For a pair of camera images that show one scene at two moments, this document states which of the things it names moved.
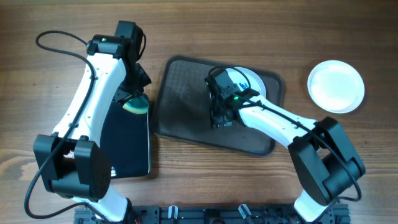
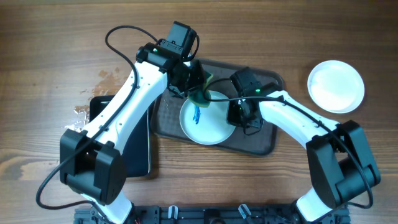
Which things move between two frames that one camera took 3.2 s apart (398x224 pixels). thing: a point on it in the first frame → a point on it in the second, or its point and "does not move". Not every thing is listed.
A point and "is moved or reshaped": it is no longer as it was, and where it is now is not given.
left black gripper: x=144 y=79 → x=199 y=78
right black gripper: x=217 y=119 → x=232 y=118
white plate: x=336 y=86 does not move
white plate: x=254 y=81 → x=206 y=126
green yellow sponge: x=137 y=105 is moved or reshaped
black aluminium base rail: x=331 y=214 does not move
